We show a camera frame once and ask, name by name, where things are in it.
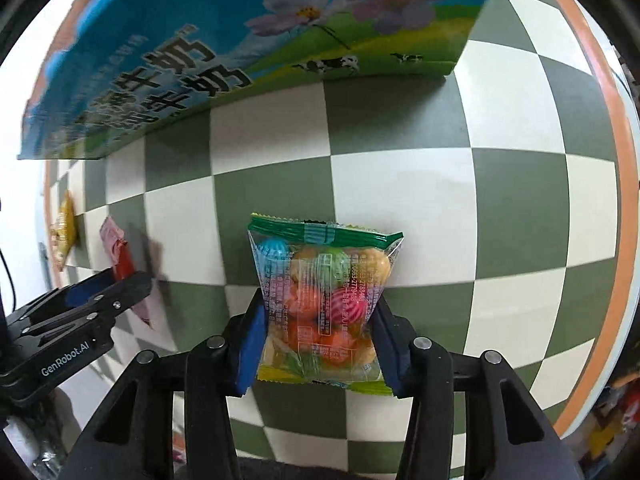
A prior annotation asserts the yellow snack packet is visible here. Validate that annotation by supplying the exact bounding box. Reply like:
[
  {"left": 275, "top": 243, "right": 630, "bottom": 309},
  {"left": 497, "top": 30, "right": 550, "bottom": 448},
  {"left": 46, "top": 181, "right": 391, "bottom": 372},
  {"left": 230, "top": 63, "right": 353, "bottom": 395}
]
[{"left": 49, "top": 191, "right": 81, "bottom": 272}]

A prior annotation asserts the colourful toy clutter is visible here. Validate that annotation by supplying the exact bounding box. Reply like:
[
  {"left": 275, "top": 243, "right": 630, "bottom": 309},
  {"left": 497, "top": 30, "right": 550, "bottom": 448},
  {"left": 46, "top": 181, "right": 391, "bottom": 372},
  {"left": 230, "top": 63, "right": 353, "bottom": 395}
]
[{"left": 575, "top": 375, "right": 640, "bottom": 463}]

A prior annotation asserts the pink red snack packet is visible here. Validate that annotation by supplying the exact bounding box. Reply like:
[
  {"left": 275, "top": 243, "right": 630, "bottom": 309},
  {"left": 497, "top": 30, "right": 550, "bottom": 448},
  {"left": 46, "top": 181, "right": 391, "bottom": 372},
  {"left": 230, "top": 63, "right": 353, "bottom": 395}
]
[{"left": 99, "top": 216, "right": 153, "bottom": 328}]

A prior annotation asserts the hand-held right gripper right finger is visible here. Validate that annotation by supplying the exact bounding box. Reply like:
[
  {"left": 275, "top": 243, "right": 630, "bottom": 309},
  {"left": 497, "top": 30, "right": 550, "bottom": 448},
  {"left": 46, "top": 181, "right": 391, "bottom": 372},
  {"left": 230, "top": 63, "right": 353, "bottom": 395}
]
[{"left": 372, "top": 300, "right": 586, "bottom": 480}]

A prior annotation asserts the green white checkered mat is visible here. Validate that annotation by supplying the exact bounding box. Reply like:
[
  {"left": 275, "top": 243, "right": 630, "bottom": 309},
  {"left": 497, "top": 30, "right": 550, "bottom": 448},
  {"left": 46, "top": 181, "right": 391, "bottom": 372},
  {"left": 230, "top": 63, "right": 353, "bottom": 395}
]
[{"left": 35, "top": 0, "right": 632, "bottom": 480}]

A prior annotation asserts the clear packet of colourful candies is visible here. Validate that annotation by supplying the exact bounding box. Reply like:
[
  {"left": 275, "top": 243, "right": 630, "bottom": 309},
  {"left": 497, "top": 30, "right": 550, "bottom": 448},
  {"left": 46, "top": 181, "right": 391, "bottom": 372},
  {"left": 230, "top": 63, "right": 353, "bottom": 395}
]
[{"left": 247, "top": 212, "right": 405, "bottom": 397}]

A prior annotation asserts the blue green milk carton box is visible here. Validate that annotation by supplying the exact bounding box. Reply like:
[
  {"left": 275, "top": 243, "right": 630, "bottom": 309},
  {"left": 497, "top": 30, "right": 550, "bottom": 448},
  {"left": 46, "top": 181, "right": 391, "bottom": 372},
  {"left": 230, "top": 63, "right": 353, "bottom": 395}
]
[{"left": 17, "top": 0, "right": 506, "bottom": 161}]

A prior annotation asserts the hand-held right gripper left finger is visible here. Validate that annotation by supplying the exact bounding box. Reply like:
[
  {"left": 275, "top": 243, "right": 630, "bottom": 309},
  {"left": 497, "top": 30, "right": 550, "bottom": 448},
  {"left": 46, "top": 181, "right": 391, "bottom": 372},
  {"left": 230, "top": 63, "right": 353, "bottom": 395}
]
[{"left": 65, "top": 287, "right": 268, "bottom": 480}]

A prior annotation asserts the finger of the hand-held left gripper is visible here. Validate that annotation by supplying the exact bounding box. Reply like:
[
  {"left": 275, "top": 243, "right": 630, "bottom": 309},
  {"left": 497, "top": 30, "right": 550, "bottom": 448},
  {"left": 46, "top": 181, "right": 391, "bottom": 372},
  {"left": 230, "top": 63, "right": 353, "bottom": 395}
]
[
  {"left": 20, "top": 271, "right": 153, "bottom": 342},
  {"left": 6, "top": 268, "right": 116, "bottom": 323}
]

